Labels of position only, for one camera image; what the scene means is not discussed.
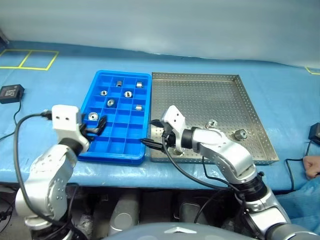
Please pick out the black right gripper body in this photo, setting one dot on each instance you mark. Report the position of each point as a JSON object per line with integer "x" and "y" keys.
{"x": 168, "y": 138}

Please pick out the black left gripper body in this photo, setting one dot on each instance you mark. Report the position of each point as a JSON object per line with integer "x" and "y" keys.
{"x": 83, "y": 127}

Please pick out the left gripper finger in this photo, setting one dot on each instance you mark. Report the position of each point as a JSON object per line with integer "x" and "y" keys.
{"x": 103, "y": 122}
{"x": 93, "y": 131}

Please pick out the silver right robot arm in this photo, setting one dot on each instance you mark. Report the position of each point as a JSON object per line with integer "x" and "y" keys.
{"x": 225, "y": 150}

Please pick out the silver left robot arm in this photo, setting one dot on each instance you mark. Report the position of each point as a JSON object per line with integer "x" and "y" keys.
{"x": 50, "y": 170}

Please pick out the blue compartment plastic tray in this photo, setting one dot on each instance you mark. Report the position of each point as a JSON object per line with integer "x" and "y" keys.
{"x": 130, "y": 132}

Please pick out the metal nut on tray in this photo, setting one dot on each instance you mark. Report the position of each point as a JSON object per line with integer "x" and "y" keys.
{"x": 212, "y": 123}

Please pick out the perforated steel tray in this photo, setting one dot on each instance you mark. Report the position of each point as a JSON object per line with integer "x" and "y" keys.
{"x": 200, "y": 100}

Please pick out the person's bare hand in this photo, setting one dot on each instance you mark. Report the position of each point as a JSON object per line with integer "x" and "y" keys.
{"x": 313, "y": 166}

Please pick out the metal roller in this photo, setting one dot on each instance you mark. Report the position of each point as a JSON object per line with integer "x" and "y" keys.
{"x": 240, "y": 135}
{"x": 179, "y": 151}
{"x": 118, "y": 83}
{"x": 139, "y": 84}
{"x": 128, "y": 94}
{"x": 110, "y": 102}
{"x": 139, "y": 107}
{"x": 93, "y": 116}
{"x": 103, "y": 93}

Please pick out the blue plastic table cover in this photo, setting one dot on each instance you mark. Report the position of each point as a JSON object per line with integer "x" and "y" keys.
{"x": 75, "y": 62}

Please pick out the grey rounded shape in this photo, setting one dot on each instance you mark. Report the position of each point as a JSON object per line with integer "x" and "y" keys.
{"x": 123, "y": 215}

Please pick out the dark rounded shape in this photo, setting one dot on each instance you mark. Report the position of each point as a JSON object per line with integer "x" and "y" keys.
{"x": 190, "y": 212}

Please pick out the black power adapter with label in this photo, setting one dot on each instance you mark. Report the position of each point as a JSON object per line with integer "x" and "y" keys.
{"x": 11, "y": 93}

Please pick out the grey robot torso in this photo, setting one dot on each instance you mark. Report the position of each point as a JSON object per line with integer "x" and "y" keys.
{"x": 175, "y": 231}

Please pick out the person's blue garment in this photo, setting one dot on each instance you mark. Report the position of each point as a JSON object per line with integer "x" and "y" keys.
{"x": 305, "y": 202}

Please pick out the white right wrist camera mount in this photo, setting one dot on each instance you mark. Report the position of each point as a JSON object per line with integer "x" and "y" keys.
{"x": 175, "y": 120}

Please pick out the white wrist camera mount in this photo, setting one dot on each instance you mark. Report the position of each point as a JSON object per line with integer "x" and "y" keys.
{"x": 175, "y": 120}
{"x": 63, "y": 120}

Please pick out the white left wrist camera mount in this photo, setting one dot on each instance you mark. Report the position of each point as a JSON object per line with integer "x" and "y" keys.
{"x": 63, "y": 120}

